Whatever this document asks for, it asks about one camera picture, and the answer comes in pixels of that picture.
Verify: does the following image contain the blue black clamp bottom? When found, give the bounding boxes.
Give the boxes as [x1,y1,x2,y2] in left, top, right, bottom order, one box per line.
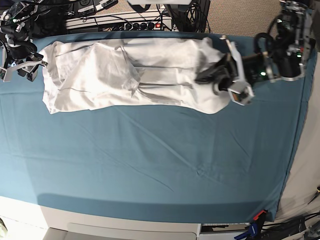
[234,222,262,240]

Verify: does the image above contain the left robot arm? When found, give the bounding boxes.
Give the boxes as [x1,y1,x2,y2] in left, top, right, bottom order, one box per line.
[195,0,316,105]

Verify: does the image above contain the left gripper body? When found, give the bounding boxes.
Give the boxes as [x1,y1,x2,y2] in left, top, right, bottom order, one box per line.
[219,34,273,87]

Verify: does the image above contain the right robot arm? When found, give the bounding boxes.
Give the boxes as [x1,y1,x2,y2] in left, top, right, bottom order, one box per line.
[0,0,50,83]

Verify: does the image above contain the black power strip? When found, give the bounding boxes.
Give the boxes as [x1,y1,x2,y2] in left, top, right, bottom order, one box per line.
[124,21,164,31]

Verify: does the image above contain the white T-shirt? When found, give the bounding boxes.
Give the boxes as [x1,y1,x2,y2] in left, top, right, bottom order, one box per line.
[40,37,230,114]

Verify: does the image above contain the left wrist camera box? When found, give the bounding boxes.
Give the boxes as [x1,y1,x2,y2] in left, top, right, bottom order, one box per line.
[227,81,255,106]

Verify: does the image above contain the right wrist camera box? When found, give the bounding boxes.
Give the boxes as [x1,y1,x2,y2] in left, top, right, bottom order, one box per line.
[0,67,12,83]

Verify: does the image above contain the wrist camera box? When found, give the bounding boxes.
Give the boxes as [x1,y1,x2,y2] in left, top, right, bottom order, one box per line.
[227,81,255,106]
[0,67,12,83]

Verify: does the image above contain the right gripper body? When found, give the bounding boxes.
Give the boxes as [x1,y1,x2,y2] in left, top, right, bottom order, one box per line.
[5,34,48,73]

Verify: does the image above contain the white cabinet under table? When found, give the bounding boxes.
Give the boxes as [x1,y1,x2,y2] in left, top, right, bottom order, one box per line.
[40,206,200,240]

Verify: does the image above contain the teal table cloth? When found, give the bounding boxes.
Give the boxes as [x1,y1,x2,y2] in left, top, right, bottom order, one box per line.
[0,31,318,224]

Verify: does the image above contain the orange black clamp bottom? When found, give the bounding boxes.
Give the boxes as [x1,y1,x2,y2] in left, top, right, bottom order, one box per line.
[253,209,268,221]

